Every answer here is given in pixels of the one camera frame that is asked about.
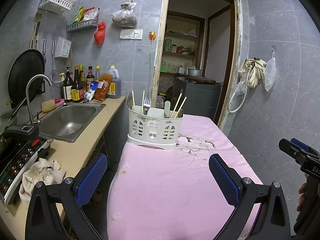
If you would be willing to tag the pink floral blanket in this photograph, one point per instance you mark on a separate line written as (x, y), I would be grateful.
(162, 192)

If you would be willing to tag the metal mesh strainer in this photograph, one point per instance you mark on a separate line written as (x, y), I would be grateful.
(57, 77)

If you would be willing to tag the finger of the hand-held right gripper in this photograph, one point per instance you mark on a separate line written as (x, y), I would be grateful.
(301, 143)
(295, 151)

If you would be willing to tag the blue white packet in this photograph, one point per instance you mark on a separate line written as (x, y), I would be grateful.
(90, 92)

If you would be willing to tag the wooden storage shelf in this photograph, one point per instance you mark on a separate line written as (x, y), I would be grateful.
(175, 33)

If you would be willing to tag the pale door frame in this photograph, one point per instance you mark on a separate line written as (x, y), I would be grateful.
(158, 55)

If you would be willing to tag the clear bag of dried goods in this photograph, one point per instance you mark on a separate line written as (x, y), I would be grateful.
(124, 16)

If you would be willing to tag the white mesh bag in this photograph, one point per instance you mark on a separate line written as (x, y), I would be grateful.
(269, 75)

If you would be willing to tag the red snack packet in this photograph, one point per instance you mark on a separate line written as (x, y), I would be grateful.
(90, 14)

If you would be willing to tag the clear plastic bag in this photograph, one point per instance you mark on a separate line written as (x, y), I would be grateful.
(240, 87)

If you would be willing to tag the aluminium pot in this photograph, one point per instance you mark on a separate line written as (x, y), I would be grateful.
(194, 73)

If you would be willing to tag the white wall socket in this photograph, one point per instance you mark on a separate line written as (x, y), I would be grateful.
(137, 34)

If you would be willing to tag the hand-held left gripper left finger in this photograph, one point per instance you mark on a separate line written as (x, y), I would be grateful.
(91, 177)

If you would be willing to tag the steel sink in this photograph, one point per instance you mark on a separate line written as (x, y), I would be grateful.
(67, 121)

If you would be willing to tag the wooden chopstick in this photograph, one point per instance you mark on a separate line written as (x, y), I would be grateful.
(182, 105)
(133, 100)
(143, 101)
(177, 105)

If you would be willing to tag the grey cabinet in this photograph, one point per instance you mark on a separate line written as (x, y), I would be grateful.
(197, 100)

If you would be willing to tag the green box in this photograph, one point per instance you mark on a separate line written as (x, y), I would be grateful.
(163, 68)

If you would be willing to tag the metal hanging utensil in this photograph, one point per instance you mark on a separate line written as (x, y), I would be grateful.
(44, 50)

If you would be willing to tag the black wok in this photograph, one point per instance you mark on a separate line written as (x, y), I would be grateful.
(25, 75)

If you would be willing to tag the white wall switch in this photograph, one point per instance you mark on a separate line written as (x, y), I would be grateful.
(125, 34)

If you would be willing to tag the cream rubber gloves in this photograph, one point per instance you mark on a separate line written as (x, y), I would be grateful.
(255, 72)

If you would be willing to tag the white wall basket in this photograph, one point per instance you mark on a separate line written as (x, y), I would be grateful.
(55, 3)

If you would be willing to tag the soy sauce bottle yellow label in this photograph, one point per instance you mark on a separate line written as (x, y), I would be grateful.
(77, 92)

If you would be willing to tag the orange wall plug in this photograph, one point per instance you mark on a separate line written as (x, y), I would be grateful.
(152, 35)

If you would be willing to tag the dark sauce bottle red label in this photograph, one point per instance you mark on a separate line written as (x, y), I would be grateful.
(89, 78)

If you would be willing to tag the yellow snack packet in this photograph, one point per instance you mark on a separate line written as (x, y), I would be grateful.
(78, 16)

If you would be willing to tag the dark sauce bottle yellow cap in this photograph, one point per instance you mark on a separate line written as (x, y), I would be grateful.
(82, 77)

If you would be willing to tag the beige kitchen counter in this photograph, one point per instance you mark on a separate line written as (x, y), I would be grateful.
(82, 150)

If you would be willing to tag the person's right hand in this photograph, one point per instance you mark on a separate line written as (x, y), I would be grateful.
(302, 197)

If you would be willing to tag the silver fork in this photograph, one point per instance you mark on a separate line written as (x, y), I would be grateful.
(147, 102)

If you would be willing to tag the induction cooker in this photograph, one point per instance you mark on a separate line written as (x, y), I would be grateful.
(22, 165)

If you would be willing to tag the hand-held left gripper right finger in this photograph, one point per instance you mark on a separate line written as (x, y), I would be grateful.
(223, 177)

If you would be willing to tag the red plastic bag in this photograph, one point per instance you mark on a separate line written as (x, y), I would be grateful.
(100, 33)

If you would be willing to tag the silver table knife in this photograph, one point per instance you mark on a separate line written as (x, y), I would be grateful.
(167, 108)

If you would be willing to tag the chrome faucet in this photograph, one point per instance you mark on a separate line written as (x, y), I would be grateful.
(29, 92)

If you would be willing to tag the large silver spoon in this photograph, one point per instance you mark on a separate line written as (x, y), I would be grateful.
(129, 101)

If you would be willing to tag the dark pump bottle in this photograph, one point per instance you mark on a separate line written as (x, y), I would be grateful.
(67, 90)

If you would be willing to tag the orange seasoning packet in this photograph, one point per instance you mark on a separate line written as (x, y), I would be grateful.
(102, 88)

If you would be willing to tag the large oil jug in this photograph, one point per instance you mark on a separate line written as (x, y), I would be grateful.
(113, 85)

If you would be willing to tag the wooden cutting board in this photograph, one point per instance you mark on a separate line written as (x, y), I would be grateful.
(200, 80)

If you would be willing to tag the grey corner wall shelf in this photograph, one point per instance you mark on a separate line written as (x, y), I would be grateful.
(82, 25)

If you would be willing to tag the white hanging basket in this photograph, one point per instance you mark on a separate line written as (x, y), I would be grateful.
(63, 47)

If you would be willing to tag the white utensil holder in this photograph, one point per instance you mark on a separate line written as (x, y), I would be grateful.
(150, 125)

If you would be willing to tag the yellow sponge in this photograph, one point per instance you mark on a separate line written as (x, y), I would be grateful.
(48, 106)

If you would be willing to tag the white cloth rag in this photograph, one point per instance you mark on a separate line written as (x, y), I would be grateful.
(42, 175)

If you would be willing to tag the green jar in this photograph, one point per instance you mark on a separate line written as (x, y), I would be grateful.
(168, 45)

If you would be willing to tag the pink soap dish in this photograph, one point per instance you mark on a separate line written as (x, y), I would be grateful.
(59, 101)

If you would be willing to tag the clear plastic jug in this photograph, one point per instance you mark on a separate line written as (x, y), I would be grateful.
(161, 102)

